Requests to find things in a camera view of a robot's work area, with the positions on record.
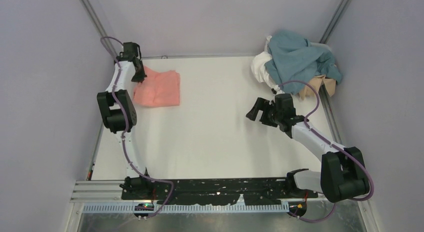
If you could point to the right aluminium corner post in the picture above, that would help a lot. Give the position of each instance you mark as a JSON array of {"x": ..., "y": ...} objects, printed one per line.
[{"x": 335, "y": 19}]

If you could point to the white t-shirt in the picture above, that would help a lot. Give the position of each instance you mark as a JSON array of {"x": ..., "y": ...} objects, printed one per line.
[{"x": 258, "y": 67}]

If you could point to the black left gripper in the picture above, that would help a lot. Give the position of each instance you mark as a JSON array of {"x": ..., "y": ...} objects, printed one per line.
[{"x": 138, "y": 71}]

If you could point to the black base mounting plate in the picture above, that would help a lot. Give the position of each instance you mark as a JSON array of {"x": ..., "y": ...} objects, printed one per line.
[{"x": 215, "y": 192}]

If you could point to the beige t-shirt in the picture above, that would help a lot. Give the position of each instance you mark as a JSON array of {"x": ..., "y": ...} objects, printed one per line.
[{"x": 316, "y": 83}]

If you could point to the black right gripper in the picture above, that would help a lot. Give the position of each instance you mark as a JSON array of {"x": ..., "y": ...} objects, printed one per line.
[{"x": 265, "y": 112}]

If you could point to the aluminium corner post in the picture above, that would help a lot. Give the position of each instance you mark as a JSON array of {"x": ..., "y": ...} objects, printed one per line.
[
  {"x": 99, "y": 27},
  {"x": 335, "y": 19}
]

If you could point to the pink t-shirt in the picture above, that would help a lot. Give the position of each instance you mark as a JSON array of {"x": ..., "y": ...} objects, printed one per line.
[{"x": 159, "y": 89}]

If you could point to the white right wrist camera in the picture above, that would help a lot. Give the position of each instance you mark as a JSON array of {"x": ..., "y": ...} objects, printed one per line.
[{"x": 276, "y": 90}]

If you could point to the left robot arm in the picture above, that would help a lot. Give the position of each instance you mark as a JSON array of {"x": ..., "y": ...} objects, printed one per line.
[{"x": 119, "y": 115}]

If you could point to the left aluminium corner post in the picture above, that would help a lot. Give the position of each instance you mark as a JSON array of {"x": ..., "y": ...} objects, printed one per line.
[{"x": 99, "y": 27}]

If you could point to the white slotted cable duct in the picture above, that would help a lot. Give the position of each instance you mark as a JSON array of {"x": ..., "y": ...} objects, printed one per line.
[{"x": 145, "y": 208}]

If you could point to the blue t-shirt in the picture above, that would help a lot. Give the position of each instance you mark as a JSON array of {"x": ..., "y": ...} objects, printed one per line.
[{"x": 294, "y": 57}]

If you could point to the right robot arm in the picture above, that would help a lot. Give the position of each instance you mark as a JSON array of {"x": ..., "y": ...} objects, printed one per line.
[{"x": 342, "y": 174}]

